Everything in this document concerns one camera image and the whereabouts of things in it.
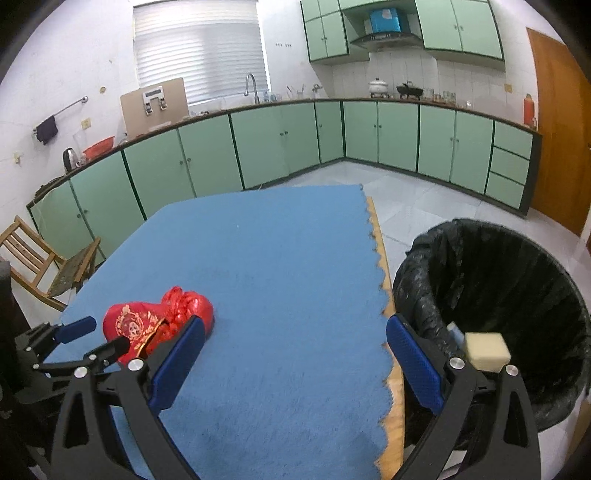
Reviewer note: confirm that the green wall cabinet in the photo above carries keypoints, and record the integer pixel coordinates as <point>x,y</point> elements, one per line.
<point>461,27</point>
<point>328,32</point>

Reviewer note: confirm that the yellow foam sponge block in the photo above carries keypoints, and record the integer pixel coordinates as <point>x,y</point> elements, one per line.
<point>485,348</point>

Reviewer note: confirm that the red thermos flask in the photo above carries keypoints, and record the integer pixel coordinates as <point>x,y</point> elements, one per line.
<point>529,110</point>

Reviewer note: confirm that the brown cardboard sheet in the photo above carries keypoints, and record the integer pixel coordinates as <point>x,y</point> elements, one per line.
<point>152,115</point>

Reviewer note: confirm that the steel electric kettle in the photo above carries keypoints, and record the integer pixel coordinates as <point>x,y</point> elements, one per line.
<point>70,160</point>

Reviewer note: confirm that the metal sink faucet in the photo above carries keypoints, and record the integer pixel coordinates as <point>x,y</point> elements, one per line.
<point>255,90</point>

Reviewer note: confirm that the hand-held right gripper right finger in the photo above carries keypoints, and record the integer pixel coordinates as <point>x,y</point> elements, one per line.
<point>413,364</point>

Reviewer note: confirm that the white window blind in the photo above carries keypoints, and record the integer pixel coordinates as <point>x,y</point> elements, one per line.
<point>198,50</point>

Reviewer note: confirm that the white cooking pot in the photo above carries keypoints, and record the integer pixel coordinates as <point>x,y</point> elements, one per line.
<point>378,87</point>

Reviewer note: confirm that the black wok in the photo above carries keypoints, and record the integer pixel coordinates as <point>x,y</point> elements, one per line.
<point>410,90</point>

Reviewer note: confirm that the orange wooden door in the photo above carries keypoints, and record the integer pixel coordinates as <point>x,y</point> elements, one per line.
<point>563,138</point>

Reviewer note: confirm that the wooden chair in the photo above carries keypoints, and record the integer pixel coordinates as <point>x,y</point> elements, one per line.
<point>69,272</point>

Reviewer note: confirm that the blue box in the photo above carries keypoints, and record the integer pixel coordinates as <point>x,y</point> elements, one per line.
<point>384,21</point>

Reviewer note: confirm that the cluster of glass jars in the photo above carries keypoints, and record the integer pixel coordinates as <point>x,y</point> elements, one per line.
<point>438,95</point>

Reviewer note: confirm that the green base cabinet run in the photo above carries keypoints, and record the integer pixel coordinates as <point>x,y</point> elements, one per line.
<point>263,138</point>

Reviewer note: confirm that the dark hanging towel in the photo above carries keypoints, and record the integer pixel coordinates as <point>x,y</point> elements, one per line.
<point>47,130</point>

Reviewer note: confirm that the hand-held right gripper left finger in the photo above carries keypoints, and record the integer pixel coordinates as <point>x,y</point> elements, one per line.
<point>178,364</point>

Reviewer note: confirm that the metal towel rail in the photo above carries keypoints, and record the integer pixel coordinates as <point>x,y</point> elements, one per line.
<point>64,108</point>

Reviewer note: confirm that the black lined trash bin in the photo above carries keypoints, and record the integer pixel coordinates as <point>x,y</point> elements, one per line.
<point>508,277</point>

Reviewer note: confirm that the steel range hood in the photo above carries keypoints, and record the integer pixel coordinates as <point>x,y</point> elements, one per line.
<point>388,40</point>

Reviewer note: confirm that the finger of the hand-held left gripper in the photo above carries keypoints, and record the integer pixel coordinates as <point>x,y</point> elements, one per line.
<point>76,327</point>
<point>111,348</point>

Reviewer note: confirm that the blue foam mat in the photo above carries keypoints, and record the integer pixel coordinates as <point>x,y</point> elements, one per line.
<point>277,277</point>

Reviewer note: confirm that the red plastic basin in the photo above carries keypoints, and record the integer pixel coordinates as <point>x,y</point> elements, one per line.
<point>99,147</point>

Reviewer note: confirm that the red printed gift pouch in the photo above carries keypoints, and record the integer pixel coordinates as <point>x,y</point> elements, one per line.
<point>129,323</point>

